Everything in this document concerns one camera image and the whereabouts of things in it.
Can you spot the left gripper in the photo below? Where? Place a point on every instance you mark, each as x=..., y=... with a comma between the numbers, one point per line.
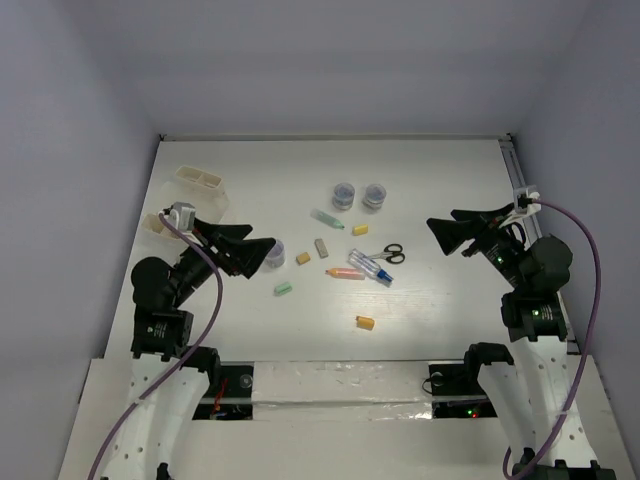
x=244, y=255

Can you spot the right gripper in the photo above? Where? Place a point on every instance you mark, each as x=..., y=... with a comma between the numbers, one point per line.
x=450, y=234

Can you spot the clear jar purple contents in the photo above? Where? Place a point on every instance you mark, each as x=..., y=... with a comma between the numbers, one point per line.
x=276, y=257

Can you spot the yellow eraser block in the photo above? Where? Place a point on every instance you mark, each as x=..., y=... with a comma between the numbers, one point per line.
x=303, y=258

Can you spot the grey worn eraser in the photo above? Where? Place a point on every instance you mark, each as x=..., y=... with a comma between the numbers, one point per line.
x=321, y=248

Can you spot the clear jar dark beads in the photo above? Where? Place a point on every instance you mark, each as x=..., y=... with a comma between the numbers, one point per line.
x=374, y=196

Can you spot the clear spray bottle blue cap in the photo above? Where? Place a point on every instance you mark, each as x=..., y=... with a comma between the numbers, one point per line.
x=369, y=267

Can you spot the clear jar blue beads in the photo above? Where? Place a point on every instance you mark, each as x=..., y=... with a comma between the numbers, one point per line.
x=343, y=196

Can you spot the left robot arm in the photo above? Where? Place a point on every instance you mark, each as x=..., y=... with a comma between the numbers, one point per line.
x=170, y=372

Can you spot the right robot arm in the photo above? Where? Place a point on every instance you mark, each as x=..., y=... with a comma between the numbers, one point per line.
x=527, y=381

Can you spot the green marker cap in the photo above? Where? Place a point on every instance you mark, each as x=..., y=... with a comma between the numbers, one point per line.
x=283, y=289

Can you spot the clear organizer bin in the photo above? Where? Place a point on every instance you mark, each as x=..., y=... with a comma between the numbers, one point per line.
x=210, y=205

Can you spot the cream divided box rear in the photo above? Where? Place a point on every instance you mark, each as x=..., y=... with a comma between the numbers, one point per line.
x=199, y=179

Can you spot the cream divided box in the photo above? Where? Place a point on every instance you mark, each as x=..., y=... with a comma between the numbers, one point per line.
x=153, y=230
x=199, y=179

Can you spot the green highlighter marker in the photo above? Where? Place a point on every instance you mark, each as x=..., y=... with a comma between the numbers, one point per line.
x=327, y=219

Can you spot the cream divided box front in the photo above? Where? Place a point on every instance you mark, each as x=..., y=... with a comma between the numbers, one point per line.
x=153, y=230

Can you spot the orange highlighter marker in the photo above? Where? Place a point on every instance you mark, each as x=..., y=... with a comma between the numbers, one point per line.
x=346, y=273

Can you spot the yellow marker cap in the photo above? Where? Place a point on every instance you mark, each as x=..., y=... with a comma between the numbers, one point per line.
x=359, y=230

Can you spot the orange marker cap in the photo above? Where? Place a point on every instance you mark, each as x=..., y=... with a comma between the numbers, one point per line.
x=365, y=323

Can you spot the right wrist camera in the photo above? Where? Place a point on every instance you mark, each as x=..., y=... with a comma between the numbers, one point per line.
x=525, y=204

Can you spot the black handled scissors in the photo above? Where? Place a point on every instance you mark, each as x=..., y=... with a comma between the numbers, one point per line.
x=392, y=254

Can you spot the aluminium side rail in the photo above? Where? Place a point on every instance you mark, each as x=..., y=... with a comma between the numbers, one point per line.
x=535, y=308

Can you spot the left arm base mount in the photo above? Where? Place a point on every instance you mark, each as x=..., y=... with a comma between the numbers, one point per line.
x=231, y=398

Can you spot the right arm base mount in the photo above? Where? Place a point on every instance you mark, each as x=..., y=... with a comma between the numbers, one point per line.
x=453, y=395

